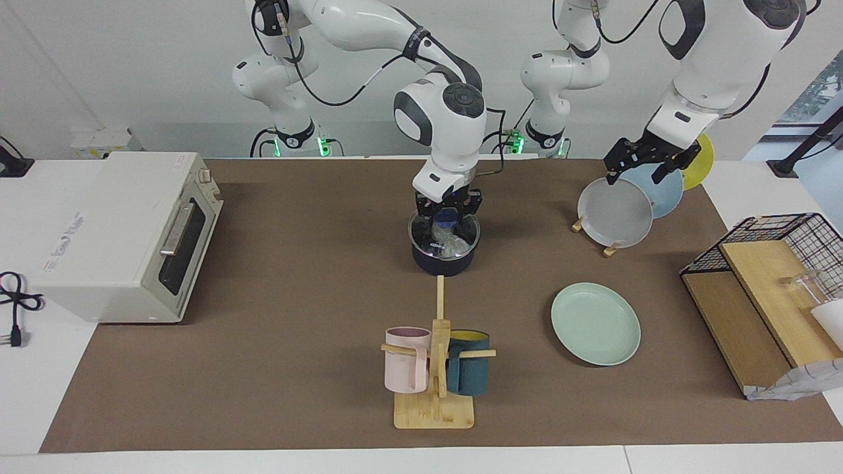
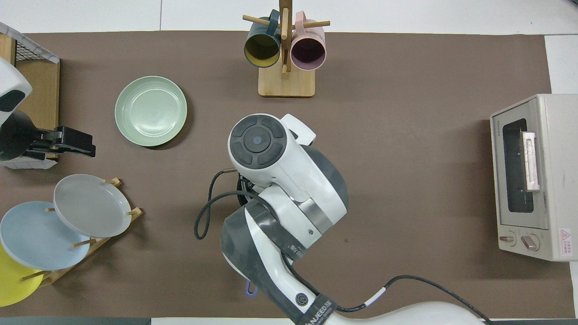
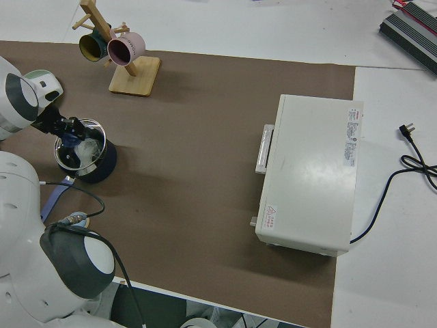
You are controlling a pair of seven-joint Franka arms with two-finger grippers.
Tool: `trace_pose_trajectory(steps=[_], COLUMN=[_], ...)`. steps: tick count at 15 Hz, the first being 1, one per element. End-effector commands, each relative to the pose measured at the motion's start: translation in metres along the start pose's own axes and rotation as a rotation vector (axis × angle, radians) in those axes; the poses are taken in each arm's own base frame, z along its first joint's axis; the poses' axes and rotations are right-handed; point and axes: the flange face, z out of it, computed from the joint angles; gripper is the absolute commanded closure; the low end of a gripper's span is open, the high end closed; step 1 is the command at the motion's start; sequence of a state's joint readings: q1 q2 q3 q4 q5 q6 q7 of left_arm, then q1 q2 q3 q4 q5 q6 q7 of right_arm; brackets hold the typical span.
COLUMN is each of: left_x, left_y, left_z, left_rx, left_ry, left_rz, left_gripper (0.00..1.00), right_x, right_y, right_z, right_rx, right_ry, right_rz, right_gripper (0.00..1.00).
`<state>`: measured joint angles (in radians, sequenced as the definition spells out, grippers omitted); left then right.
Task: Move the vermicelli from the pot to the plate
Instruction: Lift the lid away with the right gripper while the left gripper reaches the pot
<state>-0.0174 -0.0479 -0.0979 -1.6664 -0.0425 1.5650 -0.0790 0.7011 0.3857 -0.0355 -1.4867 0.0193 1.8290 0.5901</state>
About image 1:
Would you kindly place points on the clear glass cup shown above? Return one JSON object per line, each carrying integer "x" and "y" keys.
{"x": 807, "y": 286}

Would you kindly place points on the glass lid with blue knob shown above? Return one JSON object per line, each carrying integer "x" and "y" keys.
{"x": 447, "y": 218}

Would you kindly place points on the yellow plate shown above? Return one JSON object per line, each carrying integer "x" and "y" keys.
{"x": 699, "y": 172}

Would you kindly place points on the white cup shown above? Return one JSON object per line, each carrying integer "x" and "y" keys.
{"x": 831, "y": 322}

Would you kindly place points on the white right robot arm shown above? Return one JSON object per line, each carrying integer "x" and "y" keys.
{"x": 369, "y": 26}

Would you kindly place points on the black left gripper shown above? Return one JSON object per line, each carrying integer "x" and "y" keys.
{"x": 658, "y": 150}

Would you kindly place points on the pink mug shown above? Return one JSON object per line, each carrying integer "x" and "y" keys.
{"x": 405, "y": 365}

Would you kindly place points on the white power strip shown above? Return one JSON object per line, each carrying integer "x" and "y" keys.
{"x": 99, "y": 141}

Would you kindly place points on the light blue plate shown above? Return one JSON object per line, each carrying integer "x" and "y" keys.
{"x": 668, "y": 194}

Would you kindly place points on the brown table mat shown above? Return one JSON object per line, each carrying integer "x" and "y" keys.
{"x": 296, "y": 296}

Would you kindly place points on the black clamp stand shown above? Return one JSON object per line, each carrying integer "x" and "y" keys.
{"x": 13, "y": 168}

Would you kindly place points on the wooden mug rack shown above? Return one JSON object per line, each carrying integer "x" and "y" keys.
{"x": 435, "y": 411}

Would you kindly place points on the white toaster oven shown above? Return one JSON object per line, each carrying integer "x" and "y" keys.
{"x": 105, "y": 230}

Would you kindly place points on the wooden plate rack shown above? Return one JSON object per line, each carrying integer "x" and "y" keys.
{"x": 610, "y": 250}

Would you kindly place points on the black tripod leg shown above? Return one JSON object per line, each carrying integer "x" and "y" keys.
{"x": 784, "y": 166}

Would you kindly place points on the dark blue saucepan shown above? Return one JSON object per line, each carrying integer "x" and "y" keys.
{"x": 441, "y": 266}

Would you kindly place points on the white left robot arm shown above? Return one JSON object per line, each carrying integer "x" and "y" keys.
{"x": 718, "y": 59}

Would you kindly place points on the grey plate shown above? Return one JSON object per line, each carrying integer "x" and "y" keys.
{"x": 616, "y": 214}

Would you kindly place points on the mint green plate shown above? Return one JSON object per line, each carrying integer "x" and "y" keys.
{"x": 596, "y": 324}

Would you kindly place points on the dark teal mug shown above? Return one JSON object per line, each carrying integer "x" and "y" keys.
{"x": 471, "y": 372}

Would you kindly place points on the light bamboo board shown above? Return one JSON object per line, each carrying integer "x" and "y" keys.
{"x": 770, "y": 289}

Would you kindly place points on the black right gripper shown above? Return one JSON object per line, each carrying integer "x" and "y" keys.
{"x": 425, "y": 205}

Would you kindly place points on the grey patterned bag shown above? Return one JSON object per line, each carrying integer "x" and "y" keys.
{"x": 797, "y": 383}

